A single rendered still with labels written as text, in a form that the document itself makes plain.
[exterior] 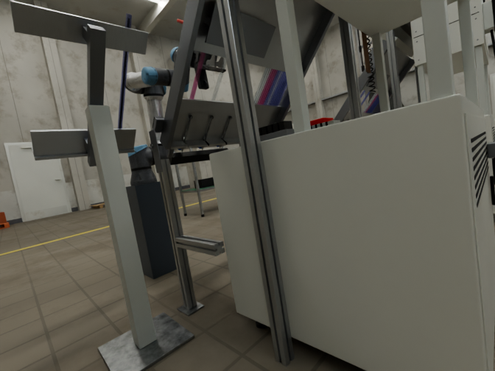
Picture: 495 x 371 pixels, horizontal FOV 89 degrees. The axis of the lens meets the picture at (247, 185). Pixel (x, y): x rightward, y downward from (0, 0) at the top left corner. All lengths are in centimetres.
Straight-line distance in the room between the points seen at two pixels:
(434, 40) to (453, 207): 27
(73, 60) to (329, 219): 1015
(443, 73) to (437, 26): 7
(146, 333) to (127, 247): 31
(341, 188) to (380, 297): 24
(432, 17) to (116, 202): 89
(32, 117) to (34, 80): 108
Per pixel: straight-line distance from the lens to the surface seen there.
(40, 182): 934
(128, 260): 96
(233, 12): 76
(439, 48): 54
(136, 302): 101
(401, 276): 60
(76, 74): 1029
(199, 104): 112
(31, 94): 985
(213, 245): 88
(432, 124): 52
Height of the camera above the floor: 57
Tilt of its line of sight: 5 degrees down
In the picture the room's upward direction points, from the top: 9 degrees counter-clockwise
